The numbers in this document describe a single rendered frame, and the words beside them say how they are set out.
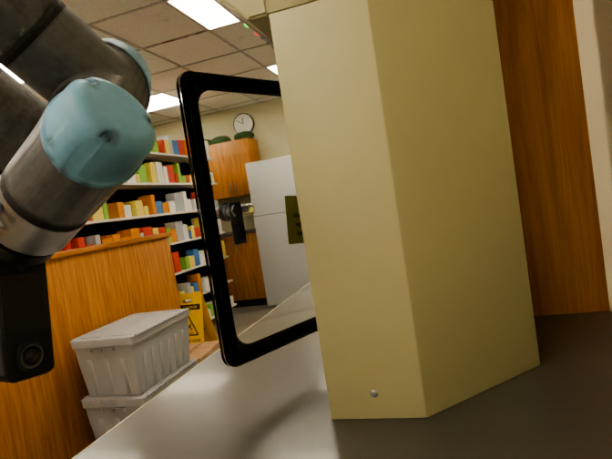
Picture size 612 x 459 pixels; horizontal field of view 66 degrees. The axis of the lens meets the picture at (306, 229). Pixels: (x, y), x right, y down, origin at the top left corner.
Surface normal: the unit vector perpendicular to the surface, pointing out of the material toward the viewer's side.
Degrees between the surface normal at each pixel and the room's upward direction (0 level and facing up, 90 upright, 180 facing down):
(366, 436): 0
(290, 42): 90
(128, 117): 63
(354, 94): 90
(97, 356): 95
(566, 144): 90
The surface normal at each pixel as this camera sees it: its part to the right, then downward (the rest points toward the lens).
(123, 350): -0.26, 0.19
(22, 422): 0.95, -0.13
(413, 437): -0.15, -0.99
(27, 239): 0.19, 0.74
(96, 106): 0.72, -0.55
